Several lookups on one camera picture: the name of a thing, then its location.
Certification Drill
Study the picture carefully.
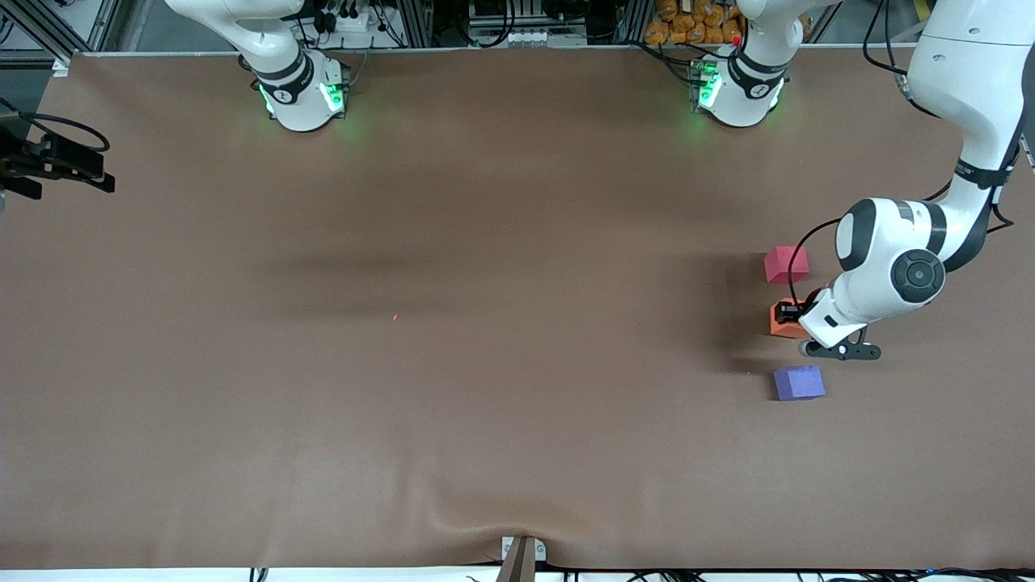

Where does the orange foam block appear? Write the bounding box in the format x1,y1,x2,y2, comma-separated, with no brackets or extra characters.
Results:
767,302,811,340

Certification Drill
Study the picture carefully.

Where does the red foam block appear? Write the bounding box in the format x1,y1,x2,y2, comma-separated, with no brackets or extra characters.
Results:
763,246,810,285

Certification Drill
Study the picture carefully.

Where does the purple foam block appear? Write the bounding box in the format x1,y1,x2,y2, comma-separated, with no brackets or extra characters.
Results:
773,364,827,402

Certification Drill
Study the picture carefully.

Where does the bag of orange items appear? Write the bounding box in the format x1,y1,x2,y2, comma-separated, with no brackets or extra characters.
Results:
644,0,743,47

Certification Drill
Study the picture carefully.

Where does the brown table mat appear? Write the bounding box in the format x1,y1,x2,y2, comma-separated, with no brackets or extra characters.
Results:
0,44,1035,571

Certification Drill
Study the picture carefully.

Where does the white power strip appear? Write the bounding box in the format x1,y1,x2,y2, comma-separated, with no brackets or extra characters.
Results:
469,28,588,49

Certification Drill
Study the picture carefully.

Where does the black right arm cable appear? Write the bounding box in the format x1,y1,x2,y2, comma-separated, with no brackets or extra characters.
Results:
0,97,111,154

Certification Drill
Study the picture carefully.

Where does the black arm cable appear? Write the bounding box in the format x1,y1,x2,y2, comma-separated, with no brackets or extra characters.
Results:
788,0,1021,310
0,97,111,154

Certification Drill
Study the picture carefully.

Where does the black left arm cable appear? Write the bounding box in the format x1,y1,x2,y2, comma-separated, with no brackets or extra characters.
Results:
788,0,1021,310

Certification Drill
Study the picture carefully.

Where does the aluminium frame post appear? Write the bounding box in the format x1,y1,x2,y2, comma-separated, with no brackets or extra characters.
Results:
15,0,75,70

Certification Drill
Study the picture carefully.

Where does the metal table clamp bracket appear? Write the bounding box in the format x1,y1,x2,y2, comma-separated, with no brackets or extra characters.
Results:
495,535,548,582

